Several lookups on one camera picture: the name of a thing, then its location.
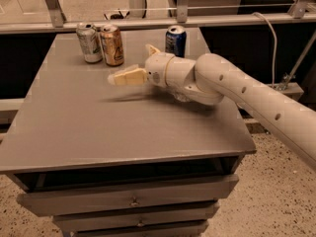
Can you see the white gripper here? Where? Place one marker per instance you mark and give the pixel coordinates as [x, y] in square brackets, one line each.
[157, 68]

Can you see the orange soda can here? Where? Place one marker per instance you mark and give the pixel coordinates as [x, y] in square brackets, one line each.
[112, 45]

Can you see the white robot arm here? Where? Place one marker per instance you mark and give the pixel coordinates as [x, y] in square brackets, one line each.
[211, 78]

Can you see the blue pepsi can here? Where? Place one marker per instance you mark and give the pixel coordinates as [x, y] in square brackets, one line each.
[175, 40]

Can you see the green white 7up can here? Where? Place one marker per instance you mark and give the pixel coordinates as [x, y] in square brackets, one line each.
[89, 42]

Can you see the grey drawer cabinet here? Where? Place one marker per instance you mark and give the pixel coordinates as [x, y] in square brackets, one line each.
[75, 130]

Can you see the top grey drawer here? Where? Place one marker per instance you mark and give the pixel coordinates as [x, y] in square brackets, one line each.
[128, 195]

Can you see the grey drawer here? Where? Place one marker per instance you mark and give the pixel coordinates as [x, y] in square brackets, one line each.
[175, 229]
[137, 217]
[128, 195]

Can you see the middle grey drawer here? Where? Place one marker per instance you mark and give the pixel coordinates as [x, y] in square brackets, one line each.
[137, 217]

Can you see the bottom grey drawer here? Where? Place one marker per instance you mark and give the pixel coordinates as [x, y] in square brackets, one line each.
[175, 229]

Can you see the metal window frame rail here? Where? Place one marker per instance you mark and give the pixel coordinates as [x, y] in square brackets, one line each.
[61, 16]

